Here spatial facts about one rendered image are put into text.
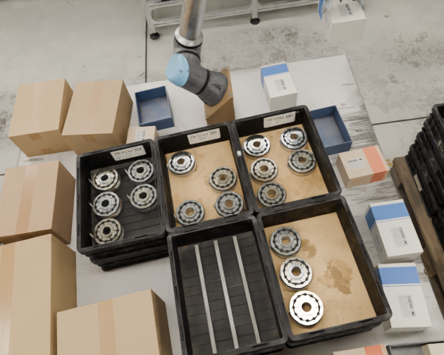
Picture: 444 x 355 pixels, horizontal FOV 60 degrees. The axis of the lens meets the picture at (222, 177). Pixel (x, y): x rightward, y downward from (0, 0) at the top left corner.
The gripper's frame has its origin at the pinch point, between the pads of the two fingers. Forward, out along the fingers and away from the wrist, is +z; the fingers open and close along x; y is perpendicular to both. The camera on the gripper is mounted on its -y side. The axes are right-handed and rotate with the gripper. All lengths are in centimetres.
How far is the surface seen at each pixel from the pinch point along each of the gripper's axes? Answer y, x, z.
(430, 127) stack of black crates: 17, 50, 63
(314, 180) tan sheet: 56, -19, 28
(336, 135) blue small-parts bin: 28.5, -2.3, 40.9
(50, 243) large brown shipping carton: 70, -113, 21
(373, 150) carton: 43, 8, 34
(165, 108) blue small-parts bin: 0, -77, 41
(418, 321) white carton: 107, 2, 32
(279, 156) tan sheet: 43, -30, 28
